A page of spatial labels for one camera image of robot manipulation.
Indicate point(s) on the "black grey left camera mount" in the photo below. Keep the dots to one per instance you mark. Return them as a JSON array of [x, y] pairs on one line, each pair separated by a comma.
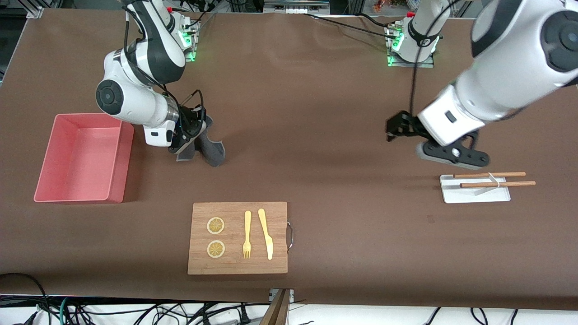
[[451, 155]]

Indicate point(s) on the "wooden stick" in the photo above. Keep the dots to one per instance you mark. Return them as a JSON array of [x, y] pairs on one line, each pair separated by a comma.
[[496, 184], [490, 174]]

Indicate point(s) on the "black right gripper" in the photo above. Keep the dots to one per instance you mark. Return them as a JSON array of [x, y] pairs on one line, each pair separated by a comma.
[[188, 124]]

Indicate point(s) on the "pink plastic bin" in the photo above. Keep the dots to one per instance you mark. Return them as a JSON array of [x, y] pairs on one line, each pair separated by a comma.
[[81, 158]]

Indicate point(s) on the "aluminium frame profile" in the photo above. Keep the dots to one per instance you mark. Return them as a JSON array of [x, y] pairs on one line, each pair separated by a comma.
[[35, 10]]

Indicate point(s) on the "white power strip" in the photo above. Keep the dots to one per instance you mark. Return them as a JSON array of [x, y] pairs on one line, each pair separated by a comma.
[[298, 9]]

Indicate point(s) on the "lemon slice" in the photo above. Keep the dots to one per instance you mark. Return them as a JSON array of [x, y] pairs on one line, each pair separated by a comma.
[[216, 225], [216, 249]]

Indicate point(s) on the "white metal stick rest tray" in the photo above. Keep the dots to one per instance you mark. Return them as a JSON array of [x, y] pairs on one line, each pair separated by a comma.
[[465, 195]]

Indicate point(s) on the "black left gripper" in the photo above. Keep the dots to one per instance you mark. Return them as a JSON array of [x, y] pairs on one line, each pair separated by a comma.
[[405, 126]]

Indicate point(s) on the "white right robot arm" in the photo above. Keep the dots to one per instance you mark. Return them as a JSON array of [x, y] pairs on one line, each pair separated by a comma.
[[153, 49]]

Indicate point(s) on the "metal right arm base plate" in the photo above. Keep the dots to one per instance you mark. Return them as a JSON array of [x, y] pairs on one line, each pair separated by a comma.
[[193, 40]]

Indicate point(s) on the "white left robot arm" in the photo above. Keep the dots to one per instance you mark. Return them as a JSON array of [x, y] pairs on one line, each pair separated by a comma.
[[510, 67]]

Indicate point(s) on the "wooden cutting board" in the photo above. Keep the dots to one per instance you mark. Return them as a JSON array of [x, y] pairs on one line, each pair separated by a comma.
[[235, 266]]

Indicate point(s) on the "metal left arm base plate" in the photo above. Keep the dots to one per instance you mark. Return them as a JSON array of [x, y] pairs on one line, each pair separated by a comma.
[[406, 64]]

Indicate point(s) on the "wooden plank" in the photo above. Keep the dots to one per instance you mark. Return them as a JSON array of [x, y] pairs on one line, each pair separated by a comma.
[[276, 311]]

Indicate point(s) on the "yellow plastic knife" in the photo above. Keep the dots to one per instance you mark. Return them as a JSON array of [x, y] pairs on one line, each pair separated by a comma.
[[266, 234]]

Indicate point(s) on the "yellow plastic fork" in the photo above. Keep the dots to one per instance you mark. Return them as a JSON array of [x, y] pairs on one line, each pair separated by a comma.
[[247, 234]]

